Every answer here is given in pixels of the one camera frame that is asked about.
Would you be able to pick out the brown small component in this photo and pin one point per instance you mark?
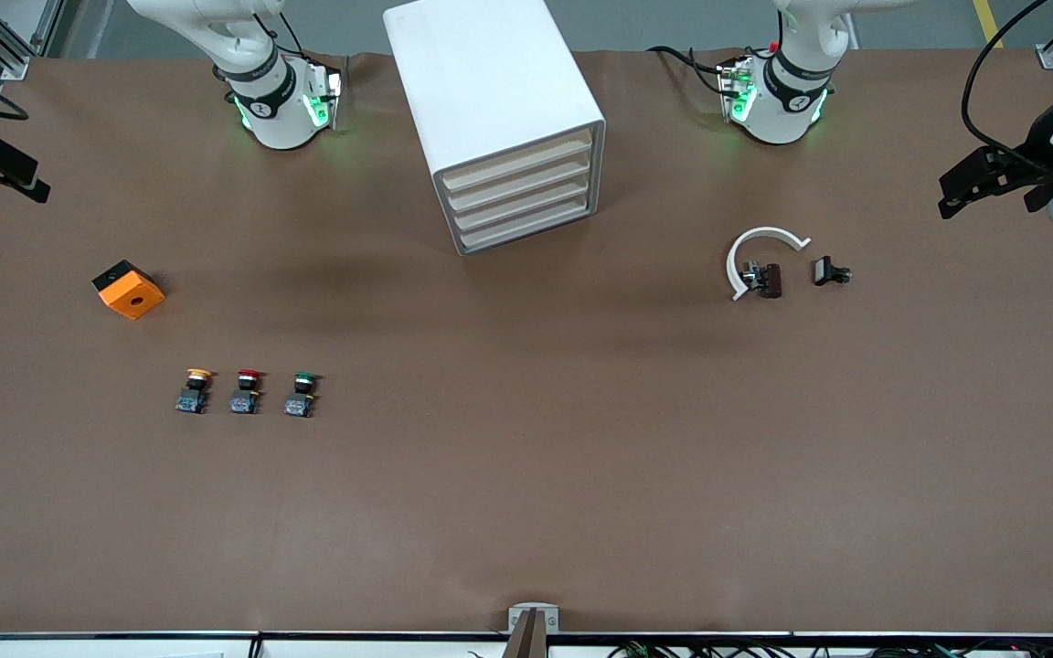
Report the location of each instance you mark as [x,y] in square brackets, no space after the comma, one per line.
[771,281]

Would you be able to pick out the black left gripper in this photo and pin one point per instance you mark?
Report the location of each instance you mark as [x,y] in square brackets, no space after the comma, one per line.
[1035,149]

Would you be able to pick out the white table edge rail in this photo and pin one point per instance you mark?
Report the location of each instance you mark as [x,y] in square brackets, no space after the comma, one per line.
[79,647]

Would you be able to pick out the black small clip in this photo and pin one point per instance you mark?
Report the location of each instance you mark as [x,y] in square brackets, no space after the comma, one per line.
[824,270]

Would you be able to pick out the green push button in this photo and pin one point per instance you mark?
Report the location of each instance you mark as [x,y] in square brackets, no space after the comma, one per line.
[298,405]

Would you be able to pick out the yellow push button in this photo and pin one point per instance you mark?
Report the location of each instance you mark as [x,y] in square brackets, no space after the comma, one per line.
[193,399]

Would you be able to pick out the red push button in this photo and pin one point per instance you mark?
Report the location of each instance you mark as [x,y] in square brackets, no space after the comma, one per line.
[245,400]

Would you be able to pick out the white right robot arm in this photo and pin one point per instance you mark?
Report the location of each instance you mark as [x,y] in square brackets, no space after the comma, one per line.
[280,110]

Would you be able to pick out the white curved plastic part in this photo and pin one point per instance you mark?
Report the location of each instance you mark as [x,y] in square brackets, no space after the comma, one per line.
[733,265]

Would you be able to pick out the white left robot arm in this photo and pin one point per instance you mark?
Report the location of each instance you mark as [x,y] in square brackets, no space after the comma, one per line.
[782,100]

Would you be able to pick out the orange black button box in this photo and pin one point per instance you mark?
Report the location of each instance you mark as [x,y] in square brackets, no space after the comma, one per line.
[133,297]

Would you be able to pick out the grey metal post bracket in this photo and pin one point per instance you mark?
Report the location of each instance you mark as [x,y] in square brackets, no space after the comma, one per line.
[517,620]

